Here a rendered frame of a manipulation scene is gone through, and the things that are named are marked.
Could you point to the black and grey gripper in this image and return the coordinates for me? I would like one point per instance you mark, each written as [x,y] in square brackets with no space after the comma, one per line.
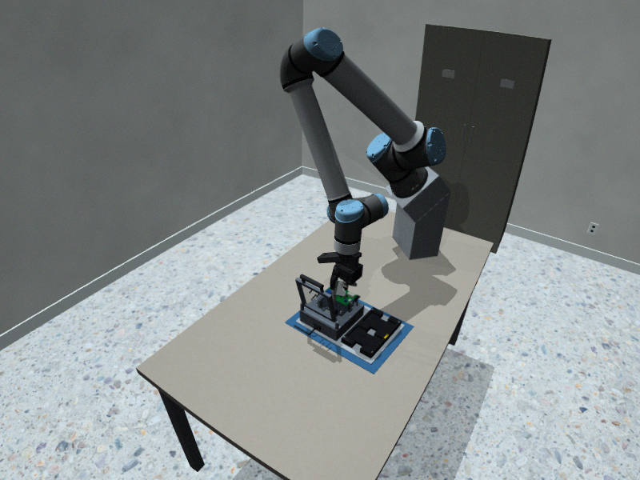
[349,266]

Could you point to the green circuit board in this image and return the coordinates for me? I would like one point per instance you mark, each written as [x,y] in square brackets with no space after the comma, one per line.
[344,300]

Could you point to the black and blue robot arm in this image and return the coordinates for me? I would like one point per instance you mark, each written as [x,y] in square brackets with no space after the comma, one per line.
[399,153]

